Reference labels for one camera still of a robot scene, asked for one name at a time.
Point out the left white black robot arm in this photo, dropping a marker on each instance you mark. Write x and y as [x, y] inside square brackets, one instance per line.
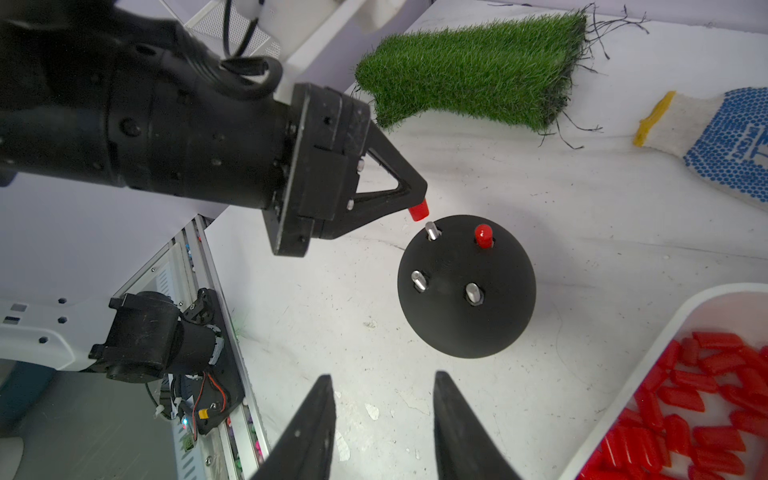
[91, 92]

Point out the black round screw base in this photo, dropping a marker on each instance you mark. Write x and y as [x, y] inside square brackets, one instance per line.
[462, 300]

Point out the white tray of sleeves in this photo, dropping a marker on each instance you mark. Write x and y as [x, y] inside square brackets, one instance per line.
[696, 406]

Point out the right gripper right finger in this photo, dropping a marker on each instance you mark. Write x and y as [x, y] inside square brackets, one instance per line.
[463, 448]

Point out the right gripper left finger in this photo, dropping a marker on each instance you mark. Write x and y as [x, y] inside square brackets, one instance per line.
[305, 449]

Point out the blue dotted work glove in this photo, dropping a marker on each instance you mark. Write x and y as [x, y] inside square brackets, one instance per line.
[722, 140]

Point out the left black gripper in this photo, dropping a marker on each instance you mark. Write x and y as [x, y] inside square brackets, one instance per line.
[340, 173]

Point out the green artificial grass mat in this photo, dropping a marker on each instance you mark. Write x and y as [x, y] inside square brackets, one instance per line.
[516, 72]

